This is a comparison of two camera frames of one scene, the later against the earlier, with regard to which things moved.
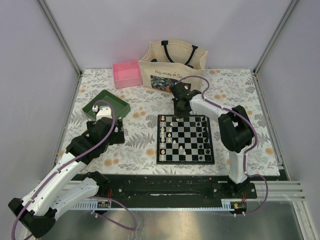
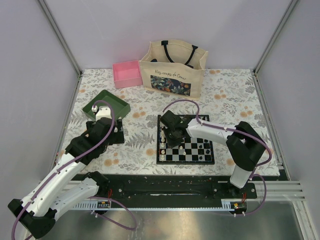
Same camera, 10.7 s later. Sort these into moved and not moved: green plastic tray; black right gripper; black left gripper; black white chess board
Moved: black right gripper
Not moved: black white chess board; black left gripper; green plastic tray
